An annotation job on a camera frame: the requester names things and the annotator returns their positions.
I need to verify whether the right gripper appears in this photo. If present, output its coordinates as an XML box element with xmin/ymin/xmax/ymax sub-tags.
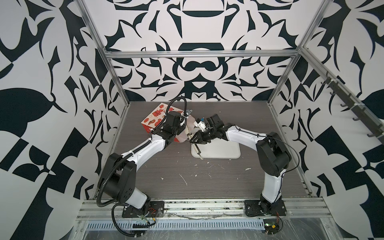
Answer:
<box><xmin>189</xmin><ymin>128</ymin><xmax>218</xmax><ymax>144</ymax></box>

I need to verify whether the red white paper bag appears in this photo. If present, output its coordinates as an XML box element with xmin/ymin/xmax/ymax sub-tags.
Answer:
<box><xmin>140</xmin><ymin>102</ymin><xmax>199</xmax><ymax>143</ymax></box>

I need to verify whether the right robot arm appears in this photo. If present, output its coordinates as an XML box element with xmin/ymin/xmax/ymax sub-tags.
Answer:
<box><xmin>190</xmin><ymin>114</ymin><xmax>292</xmax><ymax>208</ymax></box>

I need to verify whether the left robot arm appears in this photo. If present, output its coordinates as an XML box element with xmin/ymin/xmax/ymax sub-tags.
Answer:
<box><xmin>96</xmin><ymin>111</ymin><xmax>188</xmax><ymax>212</ymax></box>

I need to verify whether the white plastic tray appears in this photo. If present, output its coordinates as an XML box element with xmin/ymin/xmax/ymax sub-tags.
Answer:
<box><xmin>190</xmin><ymin>139</ymin><xmax>241</xmax><ymax>159</ymax></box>

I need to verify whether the small green circuit board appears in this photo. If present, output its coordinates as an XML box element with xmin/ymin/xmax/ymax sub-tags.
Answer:
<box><xmin>264</xmin><ymin>219</ymin><xmax>284</xmax><ymax>236</ymax></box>

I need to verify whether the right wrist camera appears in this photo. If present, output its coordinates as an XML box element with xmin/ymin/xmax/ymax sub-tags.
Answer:
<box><xmin>194</xmin><ymin>118</ymin><xmax>207</xmax><ymax>132</ymax></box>

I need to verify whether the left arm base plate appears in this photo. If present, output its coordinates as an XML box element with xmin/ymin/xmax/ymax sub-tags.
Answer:
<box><xmin>122</xmin><ymin>201</ymin><xmax>165</xmax><ymax>218</ymax></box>

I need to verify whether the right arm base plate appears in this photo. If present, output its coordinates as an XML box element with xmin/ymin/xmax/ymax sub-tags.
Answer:
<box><xmin>244</xmin><ymin>199</ymin><xmax>287</xmax><ymax>217</ymax></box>

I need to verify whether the black left base cable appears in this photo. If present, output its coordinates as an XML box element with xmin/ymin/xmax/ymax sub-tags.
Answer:
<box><xmin>110</xmin><ymin>203</ymin><xmax>157</xmax><ymax>238</ymax></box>

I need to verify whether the white slotted cable duct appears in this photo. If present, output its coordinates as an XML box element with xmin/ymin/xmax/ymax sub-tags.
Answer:
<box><xmin>86</xmin><ymin>219</ymin><xmax>265</xmax><ymax>231</ymax></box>

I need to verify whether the grey wall hook rail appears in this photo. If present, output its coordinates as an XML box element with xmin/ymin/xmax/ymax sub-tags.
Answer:
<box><xmin>320</xmin><ymin>70</ymin><xmax>384</xmax><ymax>145</ymax></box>

